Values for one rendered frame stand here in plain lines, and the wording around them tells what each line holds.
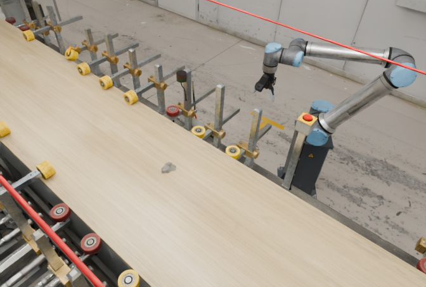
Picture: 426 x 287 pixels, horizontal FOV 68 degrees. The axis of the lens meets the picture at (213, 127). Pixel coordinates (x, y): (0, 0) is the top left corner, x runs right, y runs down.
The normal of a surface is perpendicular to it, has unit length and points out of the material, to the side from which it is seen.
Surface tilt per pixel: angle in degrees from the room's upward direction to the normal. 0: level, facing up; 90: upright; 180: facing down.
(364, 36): 90
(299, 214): 0
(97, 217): 0
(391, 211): 0
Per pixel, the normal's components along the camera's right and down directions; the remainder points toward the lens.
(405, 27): -0.61, 0.51
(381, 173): 0.04, -0.74
